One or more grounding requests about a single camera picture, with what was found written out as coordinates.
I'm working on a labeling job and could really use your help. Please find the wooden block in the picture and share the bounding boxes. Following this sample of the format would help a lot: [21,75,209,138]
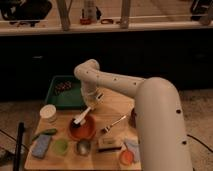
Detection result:
[98,137,122,149]

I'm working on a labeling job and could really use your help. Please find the light blue cloth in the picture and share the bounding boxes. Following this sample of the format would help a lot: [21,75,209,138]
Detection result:
[124,139,140,163]

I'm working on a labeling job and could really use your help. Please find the green pepper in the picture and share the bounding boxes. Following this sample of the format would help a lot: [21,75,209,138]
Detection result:
[32,129,57,141]

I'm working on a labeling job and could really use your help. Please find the white cup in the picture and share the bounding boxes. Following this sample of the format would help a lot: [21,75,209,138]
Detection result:
[39,104,57,123]

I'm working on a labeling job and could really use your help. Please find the green tray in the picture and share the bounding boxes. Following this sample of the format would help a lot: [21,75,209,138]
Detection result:
[45,75,86,110]

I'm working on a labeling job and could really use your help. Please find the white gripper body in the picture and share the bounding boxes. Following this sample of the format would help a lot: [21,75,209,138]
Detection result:
[81,90,103,110]

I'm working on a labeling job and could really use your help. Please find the white handled brush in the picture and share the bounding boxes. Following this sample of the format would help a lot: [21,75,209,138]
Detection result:
[72,107,91,127]

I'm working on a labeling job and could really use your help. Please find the blue sponge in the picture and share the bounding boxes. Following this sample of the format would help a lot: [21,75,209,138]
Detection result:
[32,134,52,159]

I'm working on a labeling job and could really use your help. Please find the black pole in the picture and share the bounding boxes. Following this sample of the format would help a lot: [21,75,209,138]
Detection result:
[13,122,25,171]

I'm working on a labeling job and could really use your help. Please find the orange small dish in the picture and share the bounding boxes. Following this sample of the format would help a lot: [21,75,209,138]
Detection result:
[119,150,134,166]

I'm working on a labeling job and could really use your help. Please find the small green bowl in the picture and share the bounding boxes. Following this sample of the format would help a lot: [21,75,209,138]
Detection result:
[53,139,68,155]

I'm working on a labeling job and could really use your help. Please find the brown items in tray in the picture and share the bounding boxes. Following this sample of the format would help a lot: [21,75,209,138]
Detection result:
[54,81,72,95]

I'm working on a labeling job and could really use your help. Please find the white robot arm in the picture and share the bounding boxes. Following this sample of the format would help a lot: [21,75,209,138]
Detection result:
[74,59,193,171]

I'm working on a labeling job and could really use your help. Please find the red bowl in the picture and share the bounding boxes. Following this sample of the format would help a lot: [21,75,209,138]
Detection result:
[67,115,96,141]

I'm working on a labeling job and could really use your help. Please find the small metal bowl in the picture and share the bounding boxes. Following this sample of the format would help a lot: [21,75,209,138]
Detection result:
[76,139,91,156]

